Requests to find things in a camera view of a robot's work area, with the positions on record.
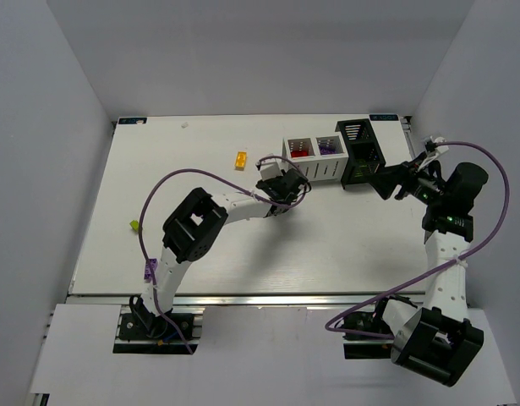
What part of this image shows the purple lego brick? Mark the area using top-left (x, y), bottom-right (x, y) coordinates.
top-left (319, 145), bottom-right (337, 155)
top-left (144, 258), bottom-right (158, 283)

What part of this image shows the green long lego brick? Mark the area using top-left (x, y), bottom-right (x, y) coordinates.
top-left (352, 160), bottom-right (377, 182)

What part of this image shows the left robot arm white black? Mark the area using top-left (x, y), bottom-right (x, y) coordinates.
top-left (138, 169), bottom-right (310, 315)

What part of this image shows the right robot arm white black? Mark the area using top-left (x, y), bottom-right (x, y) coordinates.
top-left (369, 162), bottom-right (489, 387)

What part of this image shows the black double bin container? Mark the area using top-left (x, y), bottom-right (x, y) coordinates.
top-left (336, 118), bottom-right (386, 189)

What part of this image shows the white double bin container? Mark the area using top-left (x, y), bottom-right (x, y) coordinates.
top-left (282, 134), bottom-right (348, 183)

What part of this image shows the orange yellow lego brick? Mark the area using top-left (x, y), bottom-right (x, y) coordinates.
top-left (234, 151), bottom-right (248, 171)

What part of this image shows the blue label right corner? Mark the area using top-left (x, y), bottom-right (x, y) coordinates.
top-left (369, 113), bottom-right (399, 122)

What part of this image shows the blue label corner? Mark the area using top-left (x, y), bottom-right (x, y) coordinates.
top-left (118, 117), bottom-right (147, 125)
top-left (369, 113), bottom-right (399, 122)

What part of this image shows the small green lego left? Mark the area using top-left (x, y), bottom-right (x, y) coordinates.
top-left (129, 220), bottom-right (140, 233)

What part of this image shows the blue label left corner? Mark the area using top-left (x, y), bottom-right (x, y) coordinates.
top-left (118, 117), bottom-right (147, 125)

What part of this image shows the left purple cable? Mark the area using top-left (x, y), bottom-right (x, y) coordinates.
top-left (138, 155), bottom-right (314, 354)

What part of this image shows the purple cable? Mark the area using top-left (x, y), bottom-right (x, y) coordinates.
top-left (138, 155), bottom-right (314, 354)
top-left (324, 140), bottom-right (511, 339)

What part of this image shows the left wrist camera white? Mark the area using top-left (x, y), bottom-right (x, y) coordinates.
top-left (255, 154), bottom-right (282, 181)

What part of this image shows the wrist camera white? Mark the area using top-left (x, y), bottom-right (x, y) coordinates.
top-left (421, 136), bottom-right (449, 167)
top-left (255, 154), bottom-right (282, 181)

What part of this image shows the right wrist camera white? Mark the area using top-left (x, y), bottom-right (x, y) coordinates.
top-left (421, 136), bottom-right (449, 167)

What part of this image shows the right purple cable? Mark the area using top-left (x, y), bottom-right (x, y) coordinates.
top-left (324, 140), bottom-right (511, 339)

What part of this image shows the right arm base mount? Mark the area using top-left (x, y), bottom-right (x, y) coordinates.
top-left (342, 294), bottom-right (418, 360)

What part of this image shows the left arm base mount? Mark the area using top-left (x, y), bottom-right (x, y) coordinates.
top-left (112, 296), bottom-right (200, 355)

